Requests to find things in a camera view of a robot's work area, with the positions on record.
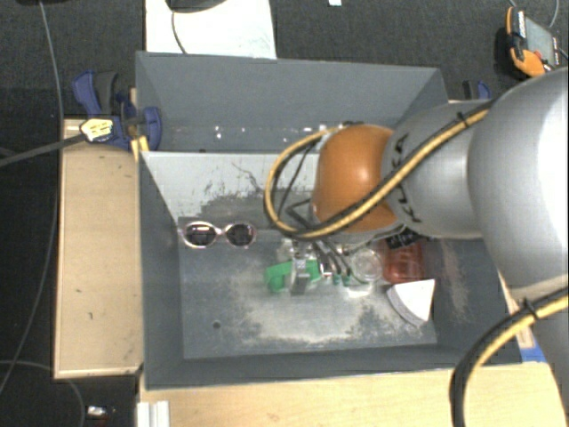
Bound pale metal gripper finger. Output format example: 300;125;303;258
277;238;298;262
291;258;311;297

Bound green plastic block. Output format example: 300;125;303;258
263;259;322;294

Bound clear glass cup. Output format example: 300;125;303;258
349;248;384;285

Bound grey metal bin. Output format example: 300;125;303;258
134;50;524;391

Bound red translucent plastic box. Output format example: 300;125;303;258
381;242;424;285

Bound pink-framed sunglasses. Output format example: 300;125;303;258
177;220;259;251

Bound white wedge-shaped block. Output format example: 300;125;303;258
385;278;437;328

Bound pale wood board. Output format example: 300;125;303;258
52;119;146;380

